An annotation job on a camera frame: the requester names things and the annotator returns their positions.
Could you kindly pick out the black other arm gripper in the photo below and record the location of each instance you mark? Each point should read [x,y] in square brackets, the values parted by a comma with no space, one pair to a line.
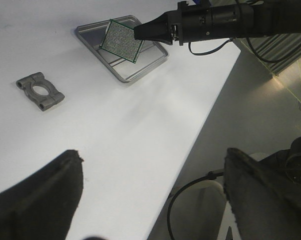
[199,22]

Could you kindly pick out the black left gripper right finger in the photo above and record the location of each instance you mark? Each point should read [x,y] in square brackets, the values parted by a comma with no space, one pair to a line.
[266,205]

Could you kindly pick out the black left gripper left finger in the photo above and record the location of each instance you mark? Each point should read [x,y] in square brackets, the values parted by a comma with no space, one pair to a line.
[42,206]

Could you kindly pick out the green perforated circuit board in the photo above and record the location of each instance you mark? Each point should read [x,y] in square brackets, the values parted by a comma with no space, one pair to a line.
[119,39]

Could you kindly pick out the silver metal tray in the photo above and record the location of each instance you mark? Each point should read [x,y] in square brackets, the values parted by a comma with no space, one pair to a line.
[152,54]

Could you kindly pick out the grey metal clamp block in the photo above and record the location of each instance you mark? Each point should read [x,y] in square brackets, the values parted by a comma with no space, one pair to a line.
[40,91]

